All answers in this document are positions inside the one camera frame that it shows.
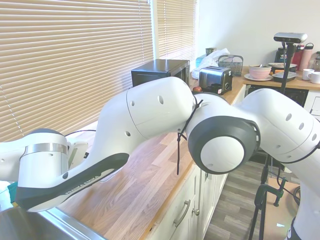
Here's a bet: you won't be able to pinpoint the stainless steel sink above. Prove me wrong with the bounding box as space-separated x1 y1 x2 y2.
0 206 109 240

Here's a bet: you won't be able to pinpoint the large white mug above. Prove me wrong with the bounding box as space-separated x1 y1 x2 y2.
306 71 320 85

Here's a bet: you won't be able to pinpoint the small white mug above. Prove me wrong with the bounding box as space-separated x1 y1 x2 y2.
302 68 316 81

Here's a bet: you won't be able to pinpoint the white dinner plate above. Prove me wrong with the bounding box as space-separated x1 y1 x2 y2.
243 72 274 82

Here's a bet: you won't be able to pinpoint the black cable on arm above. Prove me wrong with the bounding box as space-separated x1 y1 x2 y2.
175 99 204 176

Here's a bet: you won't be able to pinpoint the silver black toaster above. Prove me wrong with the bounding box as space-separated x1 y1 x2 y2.
198 66 233 96

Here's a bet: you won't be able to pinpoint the wide beige window blind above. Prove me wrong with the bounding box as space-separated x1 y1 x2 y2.
0 0 154 144

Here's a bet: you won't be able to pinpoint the black cup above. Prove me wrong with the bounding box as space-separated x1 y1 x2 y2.
210 83 224 96

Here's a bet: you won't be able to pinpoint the white plastic bag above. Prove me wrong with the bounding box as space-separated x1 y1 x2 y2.
190 47 231 80

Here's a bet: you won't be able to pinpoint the teal cloth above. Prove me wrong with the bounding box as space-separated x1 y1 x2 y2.
6 181 19 202

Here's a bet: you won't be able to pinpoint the white base cabinet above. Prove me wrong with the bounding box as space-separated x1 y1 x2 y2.
146 83 248 240

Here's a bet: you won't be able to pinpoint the green bar clamp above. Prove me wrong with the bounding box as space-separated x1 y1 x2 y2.
273 176 289 208

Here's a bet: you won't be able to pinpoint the pink bowl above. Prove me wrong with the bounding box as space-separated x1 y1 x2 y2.
248 64 273 79

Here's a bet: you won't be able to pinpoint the pink water bottle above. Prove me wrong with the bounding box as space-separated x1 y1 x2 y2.
301 42 315 71

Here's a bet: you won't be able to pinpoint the red water bottle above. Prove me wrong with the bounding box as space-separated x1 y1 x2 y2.
291 44 305 71

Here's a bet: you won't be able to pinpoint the dark baking pan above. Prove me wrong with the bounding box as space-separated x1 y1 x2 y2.
271 71 298 83

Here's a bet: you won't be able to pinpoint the grey depth camera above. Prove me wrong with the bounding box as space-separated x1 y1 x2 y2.
273 31 309 44

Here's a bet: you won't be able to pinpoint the narrow beige window blind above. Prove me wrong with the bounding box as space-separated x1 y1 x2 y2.
156 0 197 62

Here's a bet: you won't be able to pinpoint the dark green cutlery basket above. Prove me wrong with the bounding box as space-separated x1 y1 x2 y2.
217 54 244 77

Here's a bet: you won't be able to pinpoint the black built-in dishwasher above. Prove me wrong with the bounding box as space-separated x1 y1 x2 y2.
245 84 310 109

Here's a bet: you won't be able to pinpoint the black microwave oven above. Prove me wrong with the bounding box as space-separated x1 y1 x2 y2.
130 59 191 89

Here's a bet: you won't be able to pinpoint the black camera stand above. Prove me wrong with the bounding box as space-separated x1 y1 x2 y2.
248 41 297 240

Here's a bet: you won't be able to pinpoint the metal cabinet bar handle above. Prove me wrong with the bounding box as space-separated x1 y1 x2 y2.
173 199 191 228

